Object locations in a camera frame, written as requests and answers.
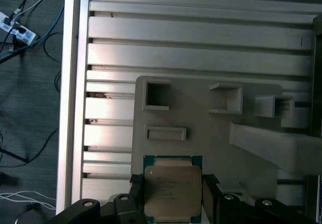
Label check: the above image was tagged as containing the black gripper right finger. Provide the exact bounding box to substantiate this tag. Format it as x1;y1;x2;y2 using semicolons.
202;174;322;224

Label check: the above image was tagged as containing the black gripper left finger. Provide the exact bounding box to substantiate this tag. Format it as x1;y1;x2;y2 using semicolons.
50;174;144;224

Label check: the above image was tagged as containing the silver CPU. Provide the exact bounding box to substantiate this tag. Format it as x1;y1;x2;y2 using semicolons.
142;155;203;224

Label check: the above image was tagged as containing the grey parts rack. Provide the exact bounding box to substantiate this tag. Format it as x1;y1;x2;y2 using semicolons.
130;75;322;224

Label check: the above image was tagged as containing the black PC case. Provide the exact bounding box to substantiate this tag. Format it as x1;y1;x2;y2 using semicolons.
305;14;322;224

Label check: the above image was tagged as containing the white power strip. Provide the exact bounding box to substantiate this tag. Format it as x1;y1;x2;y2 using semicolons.
0;11;39;46

